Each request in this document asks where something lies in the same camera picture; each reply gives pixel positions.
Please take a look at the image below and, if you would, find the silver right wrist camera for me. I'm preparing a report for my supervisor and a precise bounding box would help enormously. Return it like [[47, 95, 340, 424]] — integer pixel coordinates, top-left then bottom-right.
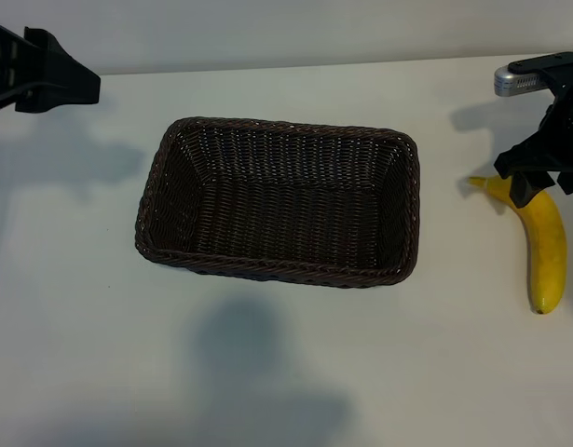
[[494, 51, 573, 98]]

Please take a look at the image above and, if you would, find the dark brown wicker basket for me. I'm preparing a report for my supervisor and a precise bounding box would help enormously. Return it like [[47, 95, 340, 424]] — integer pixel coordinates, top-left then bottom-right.
[[132, 115, 420, 290]]

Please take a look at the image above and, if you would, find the yellow banana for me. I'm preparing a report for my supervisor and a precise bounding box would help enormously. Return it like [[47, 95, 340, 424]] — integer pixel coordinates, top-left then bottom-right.
[[467, 175, 568, 316]]

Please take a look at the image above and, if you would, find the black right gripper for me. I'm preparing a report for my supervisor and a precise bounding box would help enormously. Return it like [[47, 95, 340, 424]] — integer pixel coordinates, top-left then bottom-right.
[[494, 68, 573, 209]]

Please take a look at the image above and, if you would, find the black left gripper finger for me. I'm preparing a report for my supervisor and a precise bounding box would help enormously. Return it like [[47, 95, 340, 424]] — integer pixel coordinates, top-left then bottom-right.
[[14, 26, 102, 115], [0, 17, 29, 116]]

